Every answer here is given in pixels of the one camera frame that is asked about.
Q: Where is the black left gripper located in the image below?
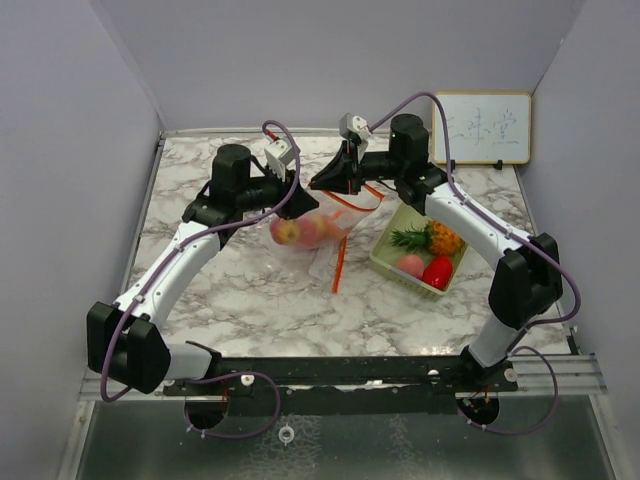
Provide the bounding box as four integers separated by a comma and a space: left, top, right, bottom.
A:
237, 160, 320, 220

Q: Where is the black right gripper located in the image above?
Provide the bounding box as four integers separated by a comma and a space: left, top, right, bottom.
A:
310, 142, 404, 198

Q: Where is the clear orange-zipper zip bag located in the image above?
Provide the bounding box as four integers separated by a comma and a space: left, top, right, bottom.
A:
268, 185, 385, 294

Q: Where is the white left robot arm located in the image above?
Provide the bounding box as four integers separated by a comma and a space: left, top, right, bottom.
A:
87, 139, 318, 402

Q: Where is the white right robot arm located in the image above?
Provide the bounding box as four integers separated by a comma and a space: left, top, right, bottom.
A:
310, 114, 563, 391

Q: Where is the pale green plastic basket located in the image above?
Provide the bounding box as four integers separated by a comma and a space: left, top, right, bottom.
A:
369, 205, 468, 301

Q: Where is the toy pineapple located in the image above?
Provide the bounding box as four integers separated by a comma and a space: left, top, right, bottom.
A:
390, 220, 464, 256

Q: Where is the pink peach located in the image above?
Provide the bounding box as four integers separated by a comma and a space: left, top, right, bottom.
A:
395, 254, 425, 279

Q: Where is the red bell pepper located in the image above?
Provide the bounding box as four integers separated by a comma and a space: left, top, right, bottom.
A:
421, 256, 454, 291

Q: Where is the small framed whiteboard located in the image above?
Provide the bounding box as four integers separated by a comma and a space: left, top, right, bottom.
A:
432, 91, 532, 165

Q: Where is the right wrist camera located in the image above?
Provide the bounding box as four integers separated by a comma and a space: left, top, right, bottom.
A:
338, 113, 371, 145

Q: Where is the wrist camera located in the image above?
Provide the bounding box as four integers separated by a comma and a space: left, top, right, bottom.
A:
264, 139, 298, 181
338, 113, 371, 145

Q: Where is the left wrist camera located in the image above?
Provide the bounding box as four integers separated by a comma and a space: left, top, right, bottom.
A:
264, 139, 298, 181

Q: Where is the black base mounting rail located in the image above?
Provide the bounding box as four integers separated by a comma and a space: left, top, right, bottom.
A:
163, 356, 517, 416

